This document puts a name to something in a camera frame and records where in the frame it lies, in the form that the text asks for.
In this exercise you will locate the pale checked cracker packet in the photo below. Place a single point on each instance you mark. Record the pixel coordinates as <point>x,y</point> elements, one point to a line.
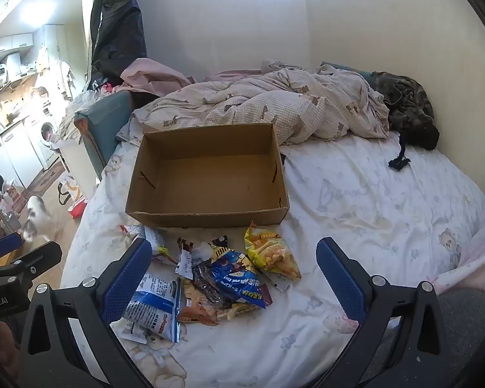
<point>238,312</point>

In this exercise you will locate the brown cardboard box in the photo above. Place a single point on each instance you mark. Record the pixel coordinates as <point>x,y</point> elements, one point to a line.
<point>210,178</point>

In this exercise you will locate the blue yellow-topped chip bag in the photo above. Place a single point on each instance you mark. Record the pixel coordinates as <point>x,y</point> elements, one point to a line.
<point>236,279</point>

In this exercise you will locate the small white brown snack packet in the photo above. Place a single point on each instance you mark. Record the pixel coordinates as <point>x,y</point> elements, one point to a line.
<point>184,264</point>

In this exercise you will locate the white blue red-edged snack packet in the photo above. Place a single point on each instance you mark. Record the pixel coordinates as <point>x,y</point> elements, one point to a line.
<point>153,299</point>

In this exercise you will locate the camouflage garment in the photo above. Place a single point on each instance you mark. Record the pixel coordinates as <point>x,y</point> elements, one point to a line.
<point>408,105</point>

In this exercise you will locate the black hanging garment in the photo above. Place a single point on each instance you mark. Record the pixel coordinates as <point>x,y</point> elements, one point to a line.
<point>115,28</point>

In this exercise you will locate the white washing machine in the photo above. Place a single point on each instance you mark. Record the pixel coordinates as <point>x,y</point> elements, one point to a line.
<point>44,131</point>

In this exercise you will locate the teal pillow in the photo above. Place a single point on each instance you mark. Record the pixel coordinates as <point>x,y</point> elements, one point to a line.
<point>347,68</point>

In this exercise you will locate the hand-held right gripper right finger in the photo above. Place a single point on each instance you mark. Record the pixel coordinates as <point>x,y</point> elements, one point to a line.
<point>339,281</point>

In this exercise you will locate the orange snack packet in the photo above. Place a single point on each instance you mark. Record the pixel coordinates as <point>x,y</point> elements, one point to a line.
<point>194,311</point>

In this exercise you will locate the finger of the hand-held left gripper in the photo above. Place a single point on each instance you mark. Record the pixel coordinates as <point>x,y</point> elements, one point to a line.
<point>4,246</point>
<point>38,256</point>

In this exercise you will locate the red bag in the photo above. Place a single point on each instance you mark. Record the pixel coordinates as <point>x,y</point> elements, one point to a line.
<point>77,209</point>

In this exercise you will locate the white flat snack packet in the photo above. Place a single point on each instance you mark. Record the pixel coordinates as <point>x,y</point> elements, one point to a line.
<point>279,282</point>

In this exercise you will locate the yellow chip bag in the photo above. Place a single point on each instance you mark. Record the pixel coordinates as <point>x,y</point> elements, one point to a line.
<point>270,254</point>

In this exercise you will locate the white floral bed sheet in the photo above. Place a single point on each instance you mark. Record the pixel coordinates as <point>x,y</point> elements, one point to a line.
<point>367,210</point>

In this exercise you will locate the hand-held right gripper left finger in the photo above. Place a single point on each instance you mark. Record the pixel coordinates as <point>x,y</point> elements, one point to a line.
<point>125,281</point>

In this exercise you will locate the clear dark candy packet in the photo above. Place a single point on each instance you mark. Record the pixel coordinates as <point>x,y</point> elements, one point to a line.
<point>206,283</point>

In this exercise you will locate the person's grey trouser leg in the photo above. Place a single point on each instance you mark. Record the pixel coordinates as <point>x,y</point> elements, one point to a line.
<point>464,311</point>

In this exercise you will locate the red white snack packet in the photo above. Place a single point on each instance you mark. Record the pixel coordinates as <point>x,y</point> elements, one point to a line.
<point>159,246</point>

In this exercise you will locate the white kitchen cabinet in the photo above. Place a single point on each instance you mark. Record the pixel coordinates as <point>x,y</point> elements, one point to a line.
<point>12,153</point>

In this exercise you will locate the white grey cat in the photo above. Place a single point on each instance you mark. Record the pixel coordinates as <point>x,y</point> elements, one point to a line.
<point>34,218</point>

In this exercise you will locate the teal upholstered chair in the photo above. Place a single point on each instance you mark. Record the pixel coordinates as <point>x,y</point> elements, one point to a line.
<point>105,125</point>

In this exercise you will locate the white yellow tote bag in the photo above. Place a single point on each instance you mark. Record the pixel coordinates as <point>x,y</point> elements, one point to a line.
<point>68,188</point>

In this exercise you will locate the pink dotted cloth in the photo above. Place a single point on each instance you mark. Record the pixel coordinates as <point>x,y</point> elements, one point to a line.
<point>483,246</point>

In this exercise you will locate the beige checked bear-print quilt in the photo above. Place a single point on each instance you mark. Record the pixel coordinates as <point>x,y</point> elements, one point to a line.
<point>266,105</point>

